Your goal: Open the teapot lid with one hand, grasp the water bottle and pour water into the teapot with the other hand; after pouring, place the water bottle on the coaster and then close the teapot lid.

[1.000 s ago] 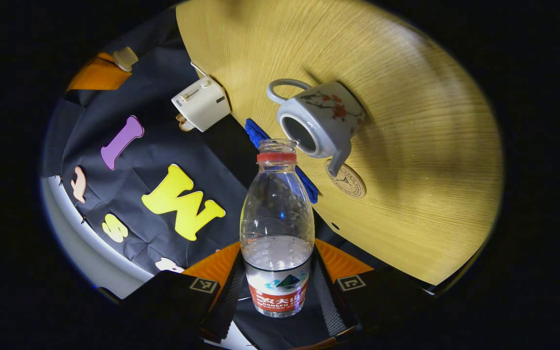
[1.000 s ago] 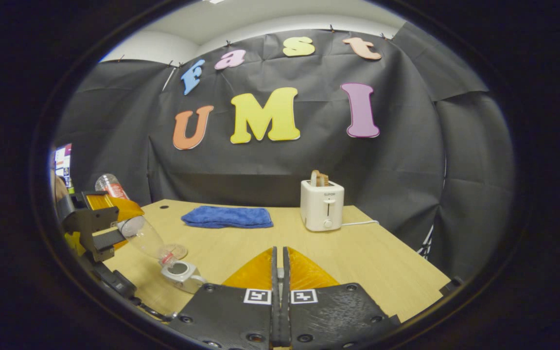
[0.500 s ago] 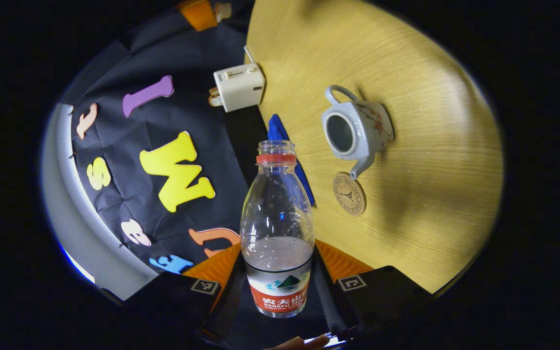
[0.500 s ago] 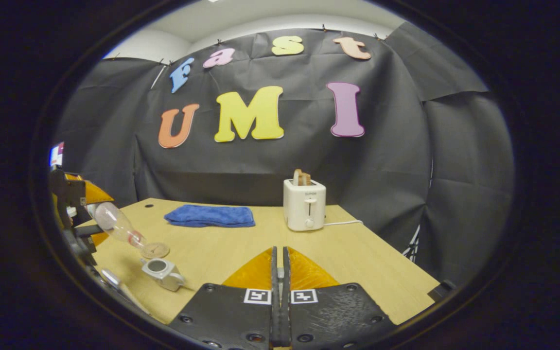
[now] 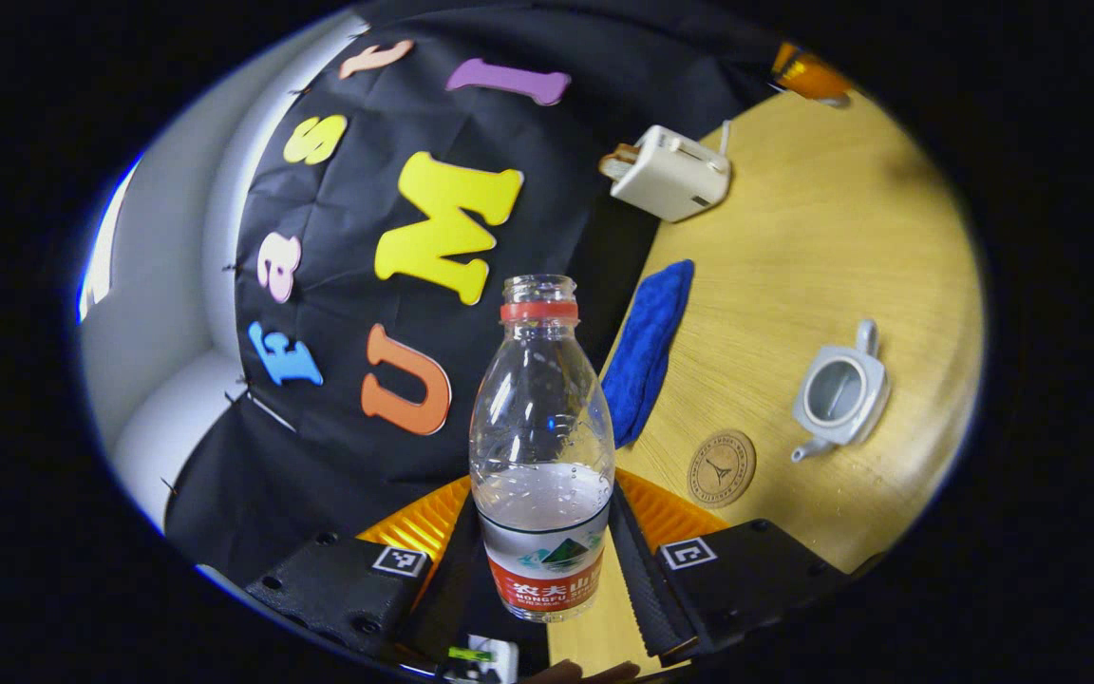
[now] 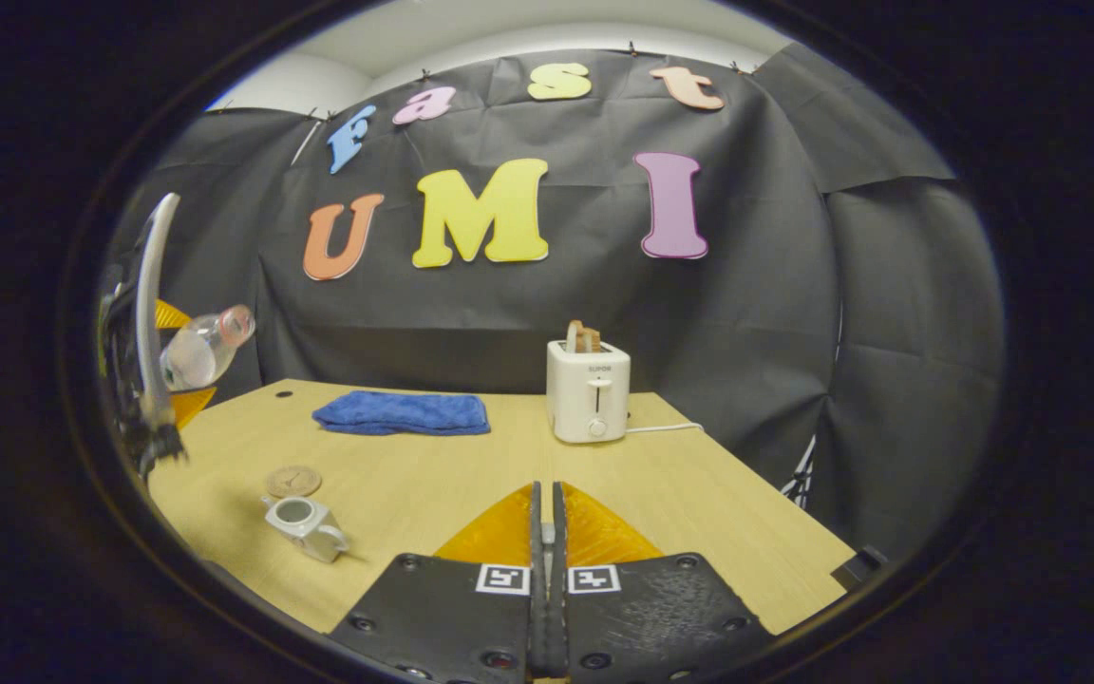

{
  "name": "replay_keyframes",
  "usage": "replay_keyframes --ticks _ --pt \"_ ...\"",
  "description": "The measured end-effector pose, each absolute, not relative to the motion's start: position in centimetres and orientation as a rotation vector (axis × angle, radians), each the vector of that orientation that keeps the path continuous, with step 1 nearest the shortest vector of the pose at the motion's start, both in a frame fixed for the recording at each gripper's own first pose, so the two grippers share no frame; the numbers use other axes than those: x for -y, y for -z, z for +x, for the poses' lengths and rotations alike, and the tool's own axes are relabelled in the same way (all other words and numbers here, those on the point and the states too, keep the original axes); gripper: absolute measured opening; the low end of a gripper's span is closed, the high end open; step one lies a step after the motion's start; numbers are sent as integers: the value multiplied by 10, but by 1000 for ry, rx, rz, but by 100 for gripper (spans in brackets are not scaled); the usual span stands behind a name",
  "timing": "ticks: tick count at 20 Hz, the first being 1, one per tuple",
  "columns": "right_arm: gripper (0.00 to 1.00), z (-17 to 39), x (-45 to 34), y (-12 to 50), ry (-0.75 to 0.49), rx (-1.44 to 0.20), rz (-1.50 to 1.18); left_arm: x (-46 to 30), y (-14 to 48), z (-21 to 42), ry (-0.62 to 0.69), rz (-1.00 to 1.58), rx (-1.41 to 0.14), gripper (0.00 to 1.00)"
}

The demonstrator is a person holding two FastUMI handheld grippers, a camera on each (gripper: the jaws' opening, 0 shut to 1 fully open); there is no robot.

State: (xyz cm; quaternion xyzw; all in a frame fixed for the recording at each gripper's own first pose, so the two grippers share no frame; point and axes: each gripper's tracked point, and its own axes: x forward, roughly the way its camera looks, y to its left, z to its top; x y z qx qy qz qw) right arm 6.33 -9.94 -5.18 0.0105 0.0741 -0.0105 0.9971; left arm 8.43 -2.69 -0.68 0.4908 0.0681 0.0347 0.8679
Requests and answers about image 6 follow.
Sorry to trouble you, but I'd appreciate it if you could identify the white toaster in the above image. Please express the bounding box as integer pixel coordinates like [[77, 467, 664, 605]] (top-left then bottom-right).
[[546, 339, 632, 445]]

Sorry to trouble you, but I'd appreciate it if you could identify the clear plastic water bottle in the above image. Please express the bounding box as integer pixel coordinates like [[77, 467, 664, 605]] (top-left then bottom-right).
[[160, 304, 256, 391]]

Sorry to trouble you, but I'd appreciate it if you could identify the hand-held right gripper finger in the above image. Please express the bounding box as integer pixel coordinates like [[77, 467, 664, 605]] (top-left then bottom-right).
[[329, 481, 548, 683], [552, 481, 776, 683]]

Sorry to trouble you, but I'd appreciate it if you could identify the blue folded towel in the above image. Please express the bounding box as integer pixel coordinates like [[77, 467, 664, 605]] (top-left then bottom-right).
[[311, 390, 492, 437]]

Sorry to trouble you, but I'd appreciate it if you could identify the round brown coaster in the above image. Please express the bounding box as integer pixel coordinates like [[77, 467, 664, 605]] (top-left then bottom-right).
[[265, 465, 323, 499]]

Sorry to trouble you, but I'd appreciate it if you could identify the white teacup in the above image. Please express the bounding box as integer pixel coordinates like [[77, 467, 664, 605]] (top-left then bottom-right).
[[262, 495, 350, 564]]

